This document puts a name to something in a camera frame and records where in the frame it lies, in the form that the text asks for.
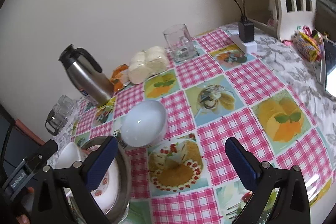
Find large white squarish bowl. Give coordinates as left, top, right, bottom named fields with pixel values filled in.
left=55, top=142, right=87, bottom=169

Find small white bowl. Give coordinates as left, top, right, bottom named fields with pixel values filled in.
left=120, top=100, right=168, bottom=148

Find person's hand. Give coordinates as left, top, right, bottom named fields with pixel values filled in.
left=17, top=186, right=34, bottom=224

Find floral rimmed plate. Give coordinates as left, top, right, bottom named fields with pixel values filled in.
left=91, top=159, right=121, bottom=214

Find grey metal basin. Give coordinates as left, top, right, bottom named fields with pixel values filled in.
left=81, top=136, right=131, bottom=223

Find clear drinking glass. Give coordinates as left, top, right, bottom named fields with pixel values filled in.
left=58, top=95, right=76, bottom=115

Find orange snack packet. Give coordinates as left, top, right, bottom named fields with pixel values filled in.
left=109, top=64, right=130, bottom=93

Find stainless steel thermos jug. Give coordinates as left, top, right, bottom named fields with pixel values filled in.
left=59, top=44, right=114, bottom=107

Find pink checkered fruit tablecloth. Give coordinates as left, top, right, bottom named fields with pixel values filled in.
left=56, top=24, right=335, bottom=223

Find pack of white buns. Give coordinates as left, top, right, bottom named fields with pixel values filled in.
left=127, top=46, right=170, bottom=85

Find tablet screen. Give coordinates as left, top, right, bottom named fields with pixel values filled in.
left=317, top=39, right=336, bottom=97

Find colourful candy packet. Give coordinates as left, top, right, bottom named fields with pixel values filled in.
left=292, top=26, right=322, bottom=63

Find white power strip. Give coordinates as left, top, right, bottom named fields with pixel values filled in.
left=230, top=35, right=257, bottom=54

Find clear glass mug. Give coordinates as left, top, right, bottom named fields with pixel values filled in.
left=163, top=24, right=197, bottom=64

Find black power adapter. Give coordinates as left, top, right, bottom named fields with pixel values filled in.
left=238, top=20, right=255, bottom=43

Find glass teapot with dark handle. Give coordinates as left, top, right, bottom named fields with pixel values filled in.
left=45, top=103, right=68, bottom=136

